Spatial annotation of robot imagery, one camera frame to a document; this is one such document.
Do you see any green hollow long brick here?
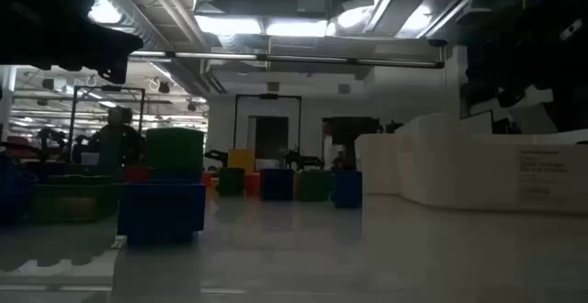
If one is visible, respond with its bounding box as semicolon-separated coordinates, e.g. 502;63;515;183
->
217;167;246;197

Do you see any blue toy brick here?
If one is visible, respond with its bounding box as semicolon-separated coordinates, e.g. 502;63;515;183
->
259;168;296;202
0;158;39;225
331;170;364;209
118;182;207;245

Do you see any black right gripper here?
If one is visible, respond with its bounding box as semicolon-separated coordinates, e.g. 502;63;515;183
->
463;13;560;110

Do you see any dark door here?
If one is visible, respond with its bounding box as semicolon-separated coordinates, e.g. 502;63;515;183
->
254;116;290;160

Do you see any person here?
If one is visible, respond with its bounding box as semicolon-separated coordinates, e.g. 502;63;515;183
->
97;106;144;167

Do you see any monitor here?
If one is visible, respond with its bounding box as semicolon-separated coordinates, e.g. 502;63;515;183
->
458;108;495;135

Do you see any green small toy brick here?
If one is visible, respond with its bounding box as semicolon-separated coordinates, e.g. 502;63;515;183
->
29;183;122;224

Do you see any yellow block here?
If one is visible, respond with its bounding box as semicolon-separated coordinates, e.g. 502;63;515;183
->
227;148;256;175

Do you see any red storage bin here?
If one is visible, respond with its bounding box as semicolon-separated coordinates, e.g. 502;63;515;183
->
0;137;37;161

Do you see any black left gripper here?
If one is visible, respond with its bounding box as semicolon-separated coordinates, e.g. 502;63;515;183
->
0;0;144;85

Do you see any ceiling light panel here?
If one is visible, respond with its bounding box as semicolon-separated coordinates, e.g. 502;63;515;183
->
195;15;264;37
265;17;330;39

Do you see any large silver spiral duct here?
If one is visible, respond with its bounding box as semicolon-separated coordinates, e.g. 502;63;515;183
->
68;0;169;51

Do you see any green wooden cube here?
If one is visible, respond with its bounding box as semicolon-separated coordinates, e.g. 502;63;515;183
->
298;170;334;203
145;127;205;172

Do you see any red wooden cube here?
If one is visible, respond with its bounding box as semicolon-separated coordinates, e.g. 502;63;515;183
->
120;164;151;184

